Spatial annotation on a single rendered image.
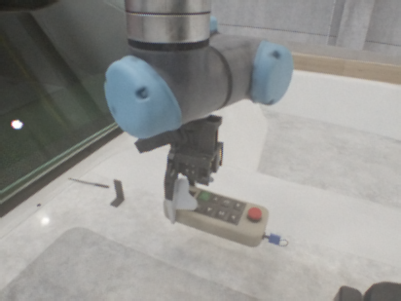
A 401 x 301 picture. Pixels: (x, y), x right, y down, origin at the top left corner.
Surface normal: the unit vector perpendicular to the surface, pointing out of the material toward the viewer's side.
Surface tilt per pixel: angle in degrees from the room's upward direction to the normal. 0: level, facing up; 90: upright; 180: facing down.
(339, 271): 0
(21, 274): 0
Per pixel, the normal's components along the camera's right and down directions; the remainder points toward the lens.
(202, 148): -0.40, 0.48
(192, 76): 0.57, 0.46
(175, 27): 0.22, 0.53
